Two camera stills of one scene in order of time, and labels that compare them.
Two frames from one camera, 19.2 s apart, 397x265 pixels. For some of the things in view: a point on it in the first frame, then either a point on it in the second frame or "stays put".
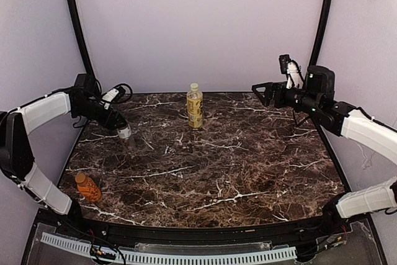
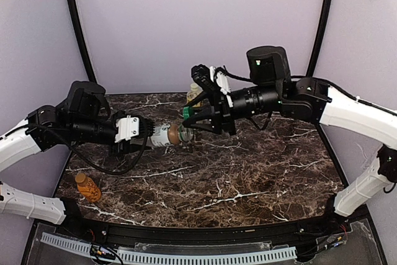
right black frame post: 324,14 stays put
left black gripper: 115,120 -> 144,129
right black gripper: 275,95 -> 223,113
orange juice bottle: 87,188 stays put
